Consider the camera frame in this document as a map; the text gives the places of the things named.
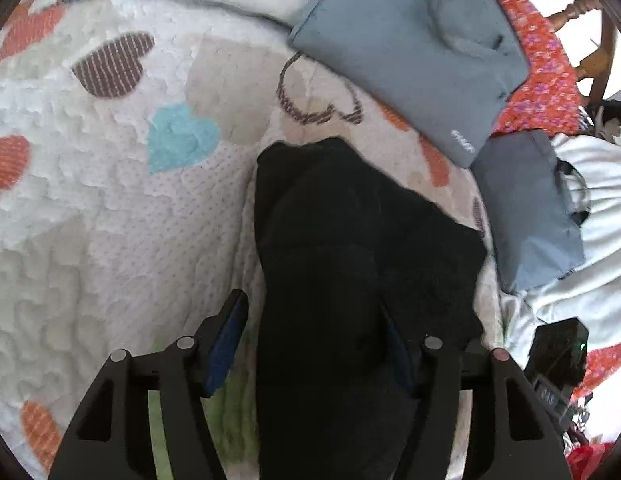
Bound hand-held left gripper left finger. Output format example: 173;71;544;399
48;289;250;480

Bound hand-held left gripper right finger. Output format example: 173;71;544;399
381;305;574;480

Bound black pants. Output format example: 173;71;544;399
254;137;489;480

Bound white fleece blanket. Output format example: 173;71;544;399
501;132;621;441

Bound red plastic bag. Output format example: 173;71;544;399
565;442;616;480

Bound blue-grey folded garment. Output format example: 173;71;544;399
471;129;589;295

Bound heart patterned quilt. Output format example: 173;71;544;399
0;0;506;480

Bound red floral cover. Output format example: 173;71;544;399
471;0;621;401

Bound grey folded shorts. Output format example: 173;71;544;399
289;0;531;169

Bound wooden chair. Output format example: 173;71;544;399
545;0;621;106

